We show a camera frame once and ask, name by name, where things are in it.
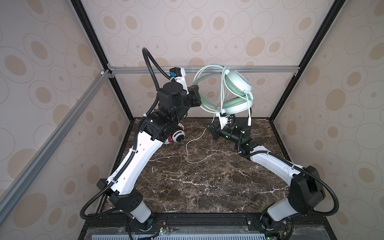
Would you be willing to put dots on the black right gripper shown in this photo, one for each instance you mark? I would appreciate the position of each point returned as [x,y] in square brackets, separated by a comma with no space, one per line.
[216,131]

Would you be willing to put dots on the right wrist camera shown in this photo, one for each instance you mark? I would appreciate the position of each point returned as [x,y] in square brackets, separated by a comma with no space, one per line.
[226,120]

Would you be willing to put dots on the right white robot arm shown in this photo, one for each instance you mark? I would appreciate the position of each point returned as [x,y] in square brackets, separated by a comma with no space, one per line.
[307,192]

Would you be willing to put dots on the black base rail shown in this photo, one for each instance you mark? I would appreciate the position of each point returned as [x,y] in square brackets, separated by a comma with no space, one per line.
[206,226]

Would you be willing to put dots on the black vertical frame post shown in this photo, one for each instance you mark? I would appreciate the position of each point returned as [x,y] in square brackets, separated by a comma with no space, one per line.
[97,47]
[313,47]

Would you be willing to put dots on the black vertical frame post left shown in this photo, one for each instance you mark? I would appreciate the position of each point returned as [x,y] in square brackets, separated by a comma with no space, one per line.
[97,47]

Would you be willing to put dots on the white black headphones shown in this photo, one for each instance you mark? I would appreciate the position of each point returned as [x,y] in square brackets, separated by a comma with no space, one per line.
[178,135]

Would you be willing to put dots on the mint green headphones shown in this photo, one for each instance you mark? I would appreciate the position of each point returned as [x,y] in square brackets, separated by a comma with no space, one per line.
[235,92]

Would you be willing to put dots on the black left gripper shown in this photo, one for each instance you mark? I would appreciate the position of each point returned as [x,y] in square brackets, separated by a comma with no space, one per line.
[193,94]

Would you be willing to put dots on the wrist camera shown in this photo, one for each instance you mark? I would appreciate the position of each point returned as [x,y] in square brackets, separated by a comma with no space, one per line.
[226,120]
[179,74]

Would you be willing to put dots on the black vertical frame post right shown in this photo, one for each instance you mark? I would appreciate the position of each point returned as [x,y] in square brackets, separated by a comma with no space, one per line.
[313,47]

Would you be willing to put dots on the silver aluminium rail left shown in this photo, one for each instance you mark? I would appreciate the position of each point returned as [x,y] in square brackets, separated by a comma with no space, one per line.
[24,180]

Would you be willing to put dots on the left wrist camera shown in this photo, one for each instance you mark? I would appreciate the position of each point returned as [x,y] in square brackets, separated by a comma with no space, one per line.
[179,74]

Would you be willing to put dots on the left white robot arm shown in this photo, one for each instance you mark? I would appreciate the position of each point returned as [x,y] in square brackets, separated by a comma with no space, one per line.
[162,119]

